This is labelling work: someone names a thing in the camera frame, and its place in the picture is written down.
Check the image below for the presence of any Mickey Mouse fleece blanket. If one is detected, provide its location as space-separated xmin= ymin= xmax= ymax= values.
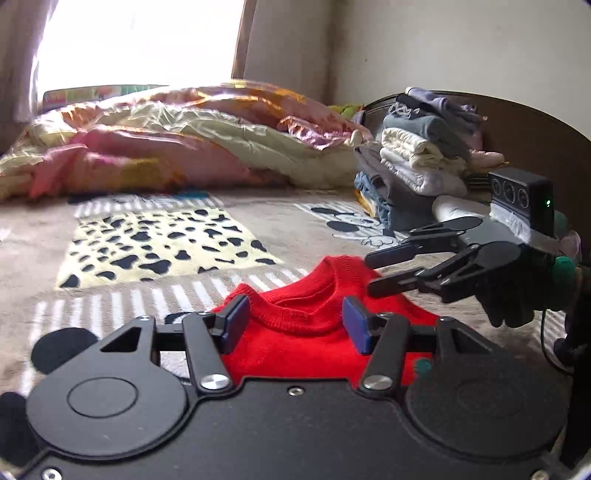
xmin=1 ymin=194 xmax=567 ymax=479

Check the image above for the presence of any white rolled garment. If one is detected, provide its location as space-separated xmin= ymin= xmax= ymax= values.
xmin=432 ymin=195 xmax=517 ymax=244

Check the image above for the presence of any red knit sweater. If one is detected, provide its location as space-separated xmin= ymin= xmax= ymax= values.
xmin=222 ymin=256 xmax=438 ymax=385

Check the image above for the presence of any colourful alphabet play mat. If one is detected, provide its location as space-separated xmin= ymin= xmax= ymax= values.
xmin=41 ymin=84 xmax=156 ymax=110

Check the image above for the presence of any black gloved right hand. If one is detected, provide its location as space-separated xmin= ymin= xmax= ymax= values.
xmin=476 ymin=247 xmax=578 ymax=328

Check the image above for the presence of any stack of folded clothes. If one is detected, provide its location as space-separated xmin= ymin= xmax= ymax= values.
xmin=353 ymin=87 xmax=508 ymax=236

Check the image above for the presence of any dark wooden headboard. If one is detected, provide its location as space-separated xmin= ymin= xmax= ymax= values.
xmin=361 ymin=89 xmax=591 ymax=241

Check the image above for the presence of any grey window curtain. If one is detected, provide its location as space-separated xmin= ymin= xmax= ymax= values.
xmin=1 ymin=0 xmax=58 ymax=123

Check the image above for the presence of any floral quilted comforter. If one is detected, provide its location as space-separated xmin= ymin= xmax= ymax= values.
xmin=1 ymin=80 xmax=373 ymax=199

